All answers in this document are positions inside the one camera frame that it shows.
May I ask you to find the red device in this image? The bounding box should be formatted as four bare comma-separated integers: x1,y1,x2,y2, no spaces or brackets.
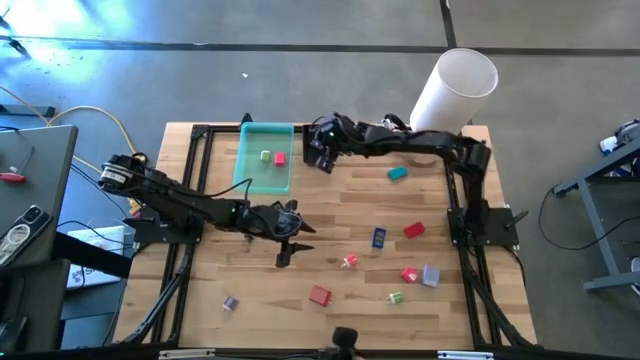
402,220,427,240

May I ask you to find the small black basket bin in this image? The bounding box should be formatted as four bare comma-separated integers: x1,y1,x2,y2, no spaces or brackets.
301,123,337,167

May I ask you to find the black rounded object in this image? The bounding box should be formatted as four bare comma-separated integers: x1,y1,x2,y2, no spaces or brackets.
330,326,360,360

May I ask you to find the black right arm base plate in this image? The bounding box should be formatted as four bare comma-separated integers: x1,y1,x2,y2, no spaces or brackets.
446,204,522,248

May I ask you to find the black smartphone with white ring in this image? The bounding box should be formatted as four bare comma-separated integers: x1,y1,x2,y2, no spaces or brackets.
0,204,52,269

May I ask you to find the black aluminium table frame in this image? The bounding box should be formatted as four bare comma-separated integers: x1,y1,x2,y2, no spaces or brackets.
119,123,539,351

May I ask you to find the black diagonal bar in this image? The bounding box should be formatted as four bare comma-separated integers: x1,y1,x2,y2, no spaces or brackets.
52,232,134,280

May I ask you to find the white paper sheet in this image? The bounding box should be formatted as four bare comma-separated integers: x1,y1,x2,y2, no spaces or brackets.
66,225,129,291

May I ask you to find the lilac grey cube charger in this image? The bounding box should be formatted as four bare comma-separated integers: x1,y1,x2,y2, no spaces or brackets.
421,265,442,289

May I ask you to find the teal translucent plastic tray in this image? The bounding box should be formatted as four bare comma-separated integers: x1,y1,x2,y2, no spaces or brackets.
232,121,296,195

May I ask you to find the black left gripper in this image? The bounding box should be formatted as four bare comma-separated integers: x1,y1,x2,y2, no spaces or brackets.
243,198,318,269

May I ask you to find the grey side desk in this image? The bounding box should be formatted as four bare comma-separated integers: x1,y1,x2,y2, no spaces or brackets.
0,124,79,274

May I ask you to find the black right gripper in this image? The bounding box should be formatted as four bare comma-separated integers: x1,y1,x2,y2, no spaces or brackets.
302,113,354,176

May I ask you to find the grey metal stand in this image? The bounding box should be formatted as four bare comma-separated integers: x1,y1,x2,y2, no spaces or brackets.
552,137,640,294

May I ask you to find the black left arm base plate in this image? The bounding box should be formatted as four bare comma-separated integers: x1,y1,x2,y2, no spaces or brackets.
123,214,205,245

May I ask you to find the person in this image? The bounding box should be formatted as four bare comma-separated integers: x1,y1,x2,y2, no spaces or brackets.
598,118,640,157

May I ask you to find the dark metal floor bar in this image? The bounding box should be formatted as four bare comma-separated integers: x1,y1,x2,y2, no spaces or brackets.
0,103,57,119

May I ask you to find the silver bracket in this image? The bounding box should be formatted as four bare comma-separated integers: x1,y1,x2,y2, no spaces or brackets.
158,348,216,360
437,350,495,360

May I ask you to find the large red plug charger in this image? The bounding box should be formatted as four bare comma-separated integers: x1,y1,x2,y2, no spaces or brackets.
308,284,334,309

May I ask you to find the yellow power cable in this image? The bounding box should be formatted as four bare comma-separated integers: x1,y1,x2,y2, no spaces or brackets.
0,84,150,169

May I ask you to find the white cylinder shade table lamp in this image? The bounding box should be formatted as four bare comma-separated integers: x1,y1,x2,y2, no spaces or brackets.
407,47,500,169

